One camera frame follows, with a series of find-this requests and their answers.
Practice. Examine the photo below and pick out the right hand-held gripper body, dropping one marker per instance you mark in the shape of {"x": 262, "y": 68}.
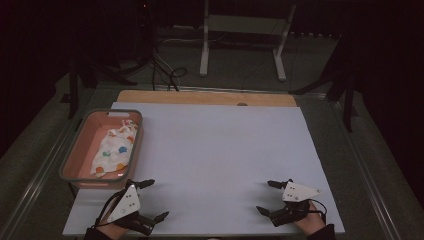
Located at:
{"x": 295, "y": 200}

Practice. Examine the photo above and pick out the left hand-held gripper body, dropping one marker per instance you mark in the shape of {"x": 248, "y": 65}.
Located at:
{"x": 128, "y": 203}

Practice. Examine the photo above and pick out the white pants with colourful print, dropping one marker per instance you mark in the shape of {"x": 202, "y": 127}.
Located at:
{"x": 113, "y": 150}

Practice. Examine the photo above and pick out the pink plastic basket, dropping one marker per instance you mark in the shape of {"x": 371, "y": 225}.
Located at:
{"x": 83, "y": 146}

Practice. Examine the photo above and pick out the person's right hand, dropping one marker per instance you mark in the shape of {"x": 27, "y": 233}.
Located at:
{"x": 311, "y": 221}

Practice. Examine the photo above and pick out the person's left hand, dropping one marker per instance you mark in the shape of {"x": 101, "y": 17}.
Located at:
{"x": 113, "y": 230}

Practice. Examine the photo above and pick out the pale blue table sheet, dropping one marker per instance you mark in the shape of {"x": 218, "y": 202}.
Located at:
{"x": 216, "y": 150}

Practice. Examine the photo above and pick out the black tripod stand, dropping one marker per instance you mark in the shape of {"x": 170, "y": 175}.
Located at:
{"x": 73, "y": 90}
{"x": 349, "y": 106}

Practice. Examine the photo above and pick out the white metal stand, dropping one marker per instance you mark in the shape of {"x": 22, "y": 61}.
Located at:
{"x": 246, "y": 24}

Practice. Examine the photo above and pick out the dark device with red light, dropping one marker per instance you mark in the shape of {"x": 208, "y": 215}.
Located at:
{"x": 145, "y": 20}

